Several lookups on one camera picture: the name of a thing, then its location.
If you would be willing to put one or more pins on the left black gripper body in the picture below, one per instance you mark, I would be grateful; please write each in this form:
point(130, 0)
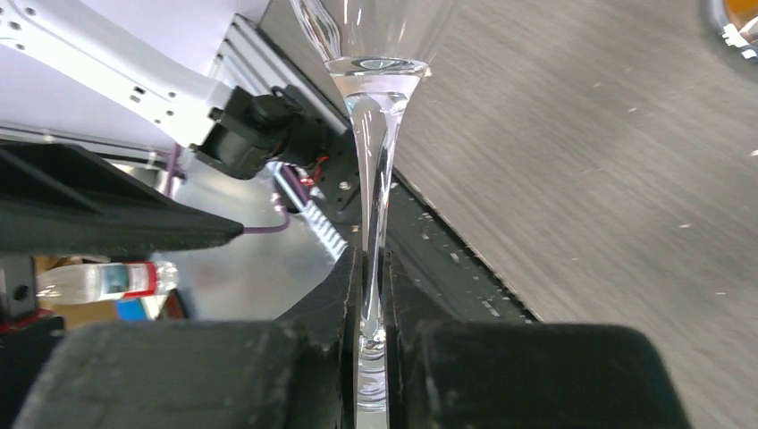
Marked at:
point(27, 334)

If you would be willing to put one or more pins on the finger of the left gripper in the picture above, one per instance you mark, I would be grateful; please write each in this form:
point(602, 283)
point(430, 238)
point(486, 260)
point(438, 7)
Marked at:
point(61, 199)

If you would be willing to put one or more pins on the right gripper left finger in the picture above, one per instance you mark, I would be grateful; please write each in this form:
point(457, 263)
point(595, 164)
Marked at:
point(293, 372)

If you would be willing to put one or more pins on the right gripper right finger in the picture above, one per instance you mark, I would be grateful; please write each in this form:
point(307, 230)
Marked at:
point(445, 372)

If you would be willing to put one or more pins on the clear champagne flute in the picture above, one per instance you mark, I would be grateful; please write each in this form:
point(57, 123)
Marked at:
point(377, 53)

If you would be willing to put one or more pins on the chrome wine glass rack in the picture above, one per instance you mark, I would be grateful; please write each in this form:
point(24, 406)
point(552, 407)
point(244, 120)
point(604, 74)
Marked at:
point(734, 24)

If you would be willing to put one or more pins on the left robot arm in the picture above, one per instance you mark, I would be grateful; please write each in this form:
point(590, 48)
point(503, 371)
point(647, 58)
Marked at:
point(187, 106)

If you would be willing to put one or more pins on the clear plastic water bottle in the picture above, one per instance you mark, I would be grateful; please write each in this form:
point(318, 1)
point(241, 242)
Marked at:
point(89, 283)

